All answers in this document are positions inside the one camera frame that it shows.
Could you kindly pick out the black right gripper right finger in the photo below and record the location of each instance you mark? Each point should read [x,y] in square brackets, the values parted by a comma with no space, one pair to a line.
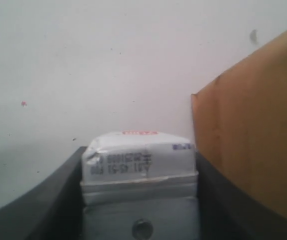
[227,213]

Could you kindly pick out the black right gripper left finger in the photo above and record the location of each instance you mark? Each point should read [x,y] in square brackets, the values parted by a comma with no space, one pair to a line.
[50,211]

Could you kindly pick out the white carton with blue print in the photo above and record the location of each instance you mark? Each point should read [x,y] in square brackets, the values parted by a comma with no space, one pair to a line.
[140,185]

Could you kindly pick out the brown paper shopping bag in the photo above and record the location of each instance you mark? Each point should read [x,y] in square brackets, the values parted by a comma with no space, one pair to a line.
[240,124]

